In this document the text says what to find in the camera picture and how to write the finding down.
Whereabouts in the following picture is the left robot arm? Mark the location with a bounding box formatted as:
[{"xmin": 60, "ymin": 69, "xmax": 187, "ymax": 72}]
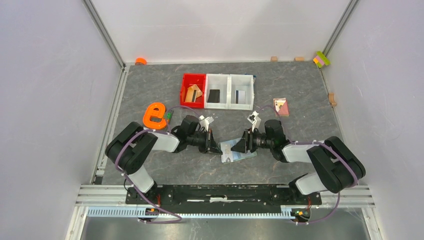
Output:
[{"xmin": 105, "ymin": 115, "xmax": 223, "ymax": 204}]

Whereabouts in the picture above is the white bin right compartment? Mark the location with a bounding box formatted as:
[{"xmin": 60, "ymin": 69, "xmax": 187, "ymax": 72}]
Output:
[{"xmin": 228, "ymin": 74, "xmax": 255, "ymax": 111}]

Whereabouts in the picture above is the black card in bin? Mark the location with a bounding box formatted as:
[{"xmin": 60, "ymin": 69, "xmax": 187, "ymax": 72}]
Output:
[{"xmin": 207, "ymin": 89, "xmax": 221, "ymax": 103}]

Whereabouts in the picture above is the red plastic bin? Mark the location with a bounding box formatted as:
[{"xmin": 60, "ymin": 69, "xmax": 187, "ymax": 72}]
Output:
[{"xmin": 179, "ymin": 73, "xmax": 206, "ymax": 109}]

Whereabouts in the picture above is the red playing card box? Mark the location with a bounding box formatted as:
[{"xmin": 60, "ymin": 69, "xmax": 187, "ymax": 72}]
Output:
[{"xmin": 273, "ymin": 98, "xmax": 290, "ymax": 117}]

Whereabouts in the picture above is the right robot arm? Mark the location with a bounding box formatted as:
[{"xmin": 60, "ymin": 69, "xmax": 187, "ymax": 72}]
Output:
[{"xmin": 231, "ymin": 119, "xmax": 366, "ymax": 204}]

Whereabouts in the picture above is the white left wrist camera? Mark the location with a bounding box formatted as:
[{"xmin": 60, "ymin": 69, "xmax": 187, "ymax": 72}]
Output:
[{"xmin": 198, "ymin": 115, "xmax": 214, "ymax": 132}]

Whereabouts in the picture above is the striped card in bin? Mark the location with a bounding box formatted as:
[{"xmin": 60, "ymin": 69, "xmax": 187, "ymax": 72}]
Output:
[{"xmin": 234, "ymin": 90, "xmax": 246, "ymax": 104}]

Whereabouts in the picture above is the multicolour toy brick stack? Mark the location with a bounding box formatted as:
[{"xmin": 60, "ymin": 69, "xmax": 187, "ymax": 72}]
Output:
[{"xmin": 312, "ymin": 51, "xmax": 331, "ymax": 69}]

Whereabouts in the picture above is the wooden arch block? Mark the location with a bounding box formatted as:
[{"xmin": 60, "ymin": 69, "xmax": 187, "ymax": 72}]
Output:
[{"xmin": 328, "ymin": 92, "xmax": 338, "ymax": 108}]

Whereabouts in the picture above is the white bin compartment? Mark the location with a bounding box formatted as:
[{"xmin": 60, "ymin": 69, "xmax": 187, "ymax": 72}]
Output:
[
  {"xmin": 228, "ymin": 74, "xmax": 255, "ymax": 111},
  {"xmin": 204, "ymin": 73, "xmax": 230, "ymax": 110}
]

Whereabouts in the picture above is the green toy brick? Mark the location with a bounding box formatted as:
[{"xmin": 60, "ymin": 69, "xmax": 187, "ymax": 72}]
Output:
[{"xmin": 164, "ymin": 110, "xmax": 174, "ymax": 121}]

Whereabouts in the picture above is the white bin left compartment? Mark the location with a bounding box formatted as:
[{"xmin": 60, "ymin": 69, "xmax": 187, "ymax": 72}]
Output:
[{"xmin": 204, "ymin": 73, "xmax": 230, "ymax": 110}]

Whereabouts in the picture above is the silver credit card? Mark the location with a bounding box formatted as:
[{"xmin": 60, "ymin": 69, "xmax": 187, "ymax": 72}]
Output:
[{"xmin": 219, "ymin": 139, "xmax": 242, "ymax": 164}]

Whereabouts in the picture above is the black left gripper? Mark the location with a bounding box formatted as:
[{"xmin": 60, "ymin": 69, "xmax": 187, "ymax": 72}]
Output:
[{"xmin": 187, "ymin": 128, "xmax": 223, "ymax": 155}]

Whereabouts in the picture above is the orange tape roll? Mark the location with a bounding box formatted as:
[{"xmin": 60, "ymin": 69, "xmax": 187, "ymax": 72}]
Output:
[{"xmin": 134, "ymin": 57, "xmax": 147, "ymax": 65}]

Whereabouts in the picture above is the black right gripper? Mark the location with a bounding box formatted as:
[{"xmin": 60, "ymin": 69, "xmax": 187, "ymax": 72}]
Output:
[{"xmin": 230, "ymin": 127, "xmax": 274, "ymax": 154}]

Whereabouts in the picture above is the gold credit card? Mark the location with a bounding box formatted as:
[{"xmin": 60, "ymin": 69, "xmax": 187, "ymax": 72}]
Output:
[
  {"xmin": 185, "ymin": 84, "xmax": 200, "ymax": 103},
  {"xmin": 197, "ymin": 87, "xmax": 203, "ymax": 98}
]

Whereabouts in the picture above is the orange curved toy track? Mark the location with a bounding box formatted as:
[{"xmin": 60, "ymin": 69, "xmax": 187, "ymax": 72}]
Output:
[{"xmin": 142, "ymin": 102, "xmax": 167, "ymax": 130}]

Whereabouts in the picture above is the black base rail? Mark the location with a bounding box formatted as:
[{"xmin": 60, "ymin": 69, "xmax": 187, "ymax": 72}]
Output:
[{"xmin": 143, "ymin": 184, "xmax": 322, "ymax": 207}]

